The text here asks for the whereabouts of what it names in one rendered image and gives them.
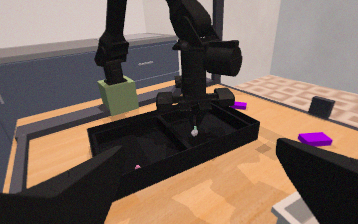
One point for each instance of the grey open-top bin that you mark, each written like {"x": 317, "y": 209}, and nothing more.
{"x": 293, "y": 210}

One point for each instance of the purple flat block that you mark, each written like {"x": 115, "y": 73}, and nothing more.
{"x": 315, "y": 139}

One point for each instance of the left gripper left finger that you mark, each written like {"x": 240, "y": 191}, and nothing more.
{"x": 81, "y": 195}

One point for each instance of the purple rectangular block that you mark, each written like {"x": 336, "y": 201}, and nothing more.
{"x": 239, "y": 105}

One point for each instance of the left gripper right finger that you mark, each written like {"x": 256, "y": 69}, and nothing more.
{"x": 326, "y": 181}

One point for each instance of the black metal camera frame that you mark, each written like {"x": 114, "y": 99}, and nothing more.
{"x": 217, "y": 23}

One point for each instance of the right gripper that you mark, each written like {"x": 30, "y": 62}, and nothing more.
{"x": 194, "y": 90}

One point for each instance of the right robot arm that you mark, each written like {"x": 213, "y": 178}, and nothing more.
{"x": 190, "y": 21}

